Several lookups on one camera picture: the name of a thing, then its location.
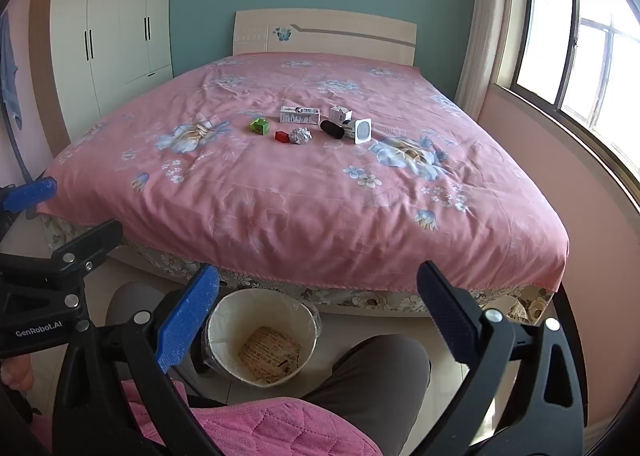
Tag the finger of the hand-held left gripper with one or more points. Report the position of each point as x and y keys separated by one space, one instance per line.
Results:
x=30 y=193
x=95 y=243

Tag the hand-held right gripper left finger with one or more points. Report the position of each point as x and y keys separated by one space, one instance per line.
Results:
x=185 y=318

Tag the blue hanging cloth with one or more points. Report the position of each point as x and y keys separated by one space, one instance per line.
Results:
x=9 y=80

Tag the person's left hand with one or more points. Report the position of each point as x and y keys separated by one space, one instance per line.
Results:
x=15 y=372

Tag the white wardrobe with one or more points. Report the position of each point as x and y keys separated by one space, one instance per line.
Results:
x=110 y=35

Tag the small red box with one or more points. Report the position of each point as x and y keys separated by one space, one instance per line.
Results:
x=282 y=136

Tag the window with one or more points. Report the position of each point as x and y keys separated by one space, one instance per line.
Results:
x=550 y=35

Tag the small white carton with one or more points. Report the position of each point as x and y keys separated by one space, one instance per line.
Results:
x=340 y=114

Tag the small green box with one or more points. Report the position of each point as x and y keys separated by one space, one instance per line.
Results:
x=259 y=125

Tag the pink quilted cloth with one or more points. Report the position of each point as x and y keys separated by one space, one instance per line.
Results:
x=280 y=426

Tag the crumpled silver foil ball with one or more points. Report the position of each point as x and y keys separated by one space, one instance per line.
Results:
x=300 y=135

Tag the beige curtain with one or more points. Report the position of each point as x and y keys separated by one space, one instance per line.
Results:
x=482 y=35

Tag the round white waste bin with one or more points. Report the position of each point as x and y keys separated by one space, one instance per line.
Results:
x=225 y=326

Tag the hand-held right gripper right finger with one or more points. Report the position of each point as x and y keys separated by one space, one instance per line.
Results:
x=445 y=316

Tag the beige bed headboard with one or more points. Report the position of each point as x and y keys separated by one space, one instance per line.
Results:
x=340 y=35

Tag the person's right leg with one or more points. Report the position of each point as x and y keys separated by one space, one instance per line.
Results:
x=370 y=381

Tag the person's leg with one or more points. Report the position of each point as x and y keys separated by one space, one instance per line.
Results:
x=370 y=381
x=130 y=301

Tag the person's left leg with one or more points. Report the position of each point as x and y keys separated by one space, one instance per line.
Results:
x=130 y=301

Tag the printed paper sheet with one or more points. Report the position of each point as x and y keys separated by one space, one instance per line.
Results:
x=270 y=353

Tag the pink floral blanket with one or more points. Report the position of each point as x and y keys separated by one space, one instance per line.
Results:
x=280 y=196

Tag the black and white handheld device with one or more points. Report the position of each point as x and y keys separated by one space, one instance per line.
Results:
x=362 y=131

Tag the long white carton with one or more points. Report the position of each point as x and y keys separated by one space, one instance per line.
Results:
x=300 y=115

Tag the black cylinder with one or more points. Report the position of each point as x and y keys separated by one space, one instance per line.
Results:
x=331 y=129

